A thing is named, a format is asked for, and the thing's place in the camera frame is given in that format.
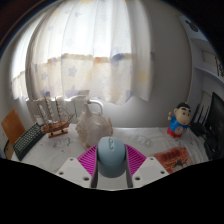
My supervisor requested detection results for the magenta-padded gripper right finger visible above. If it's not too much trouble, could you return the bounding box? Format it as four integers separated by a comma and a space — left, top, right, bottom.
125, 143, 170, 190

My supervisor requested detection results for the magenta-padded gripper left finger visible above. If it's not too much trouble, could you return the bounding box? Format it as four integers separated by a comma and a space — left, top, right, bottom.
55, 145, 99, 189

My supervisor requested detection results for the light blue computer mouse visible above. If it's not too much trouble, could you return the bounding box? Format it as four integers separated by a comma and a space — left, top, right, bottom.
96, 135, 128, 179

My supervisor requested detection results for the red printed mouse pad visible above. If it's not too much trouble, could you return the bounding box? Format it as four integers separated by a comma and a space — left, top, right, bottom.
153, 146, 196, 175

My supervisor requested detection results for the white printed tablecloth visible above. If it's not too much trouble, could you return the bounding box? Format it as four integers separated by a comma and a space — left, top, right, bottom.
19, 126, 211, 174

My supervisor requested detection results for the wooden model sailing ship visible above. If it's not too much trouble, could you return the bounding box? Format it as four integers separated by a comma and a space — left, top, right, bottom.
37, 96, 76, 139

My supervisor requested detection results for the black keyboard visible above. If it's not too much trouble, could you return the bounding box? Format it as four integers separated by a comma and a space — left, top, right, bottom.
12, 122, 46, 162

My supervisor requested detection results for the cartoon boy figurine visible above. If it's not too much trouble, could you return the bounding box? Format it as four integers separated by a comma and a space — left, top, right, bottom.
167, 101, 193, 138

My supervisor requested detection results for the black router with antennas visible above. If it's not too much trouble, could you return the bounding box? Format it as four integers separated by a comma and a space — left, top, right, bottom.
189, 103, 209, 138

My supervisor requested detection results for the orange wooden chair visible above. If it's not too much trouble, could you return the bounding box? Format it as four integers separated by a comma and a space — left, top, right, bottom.
0, 108, 27, 160

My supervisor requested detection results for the black monitor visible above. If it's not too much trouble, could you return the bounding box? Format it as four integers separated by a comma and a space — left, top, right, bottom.
203, 92, 224, 161

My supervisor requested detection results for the white star-print curtain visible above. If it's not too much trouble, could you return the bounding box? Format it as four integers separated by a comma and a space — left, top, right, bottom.
11, 0, 153, 106

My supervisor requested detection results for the white shelf unit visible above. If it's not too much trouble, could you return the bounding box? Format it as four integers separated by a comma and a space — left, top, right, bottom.
183, 16, 224, 111

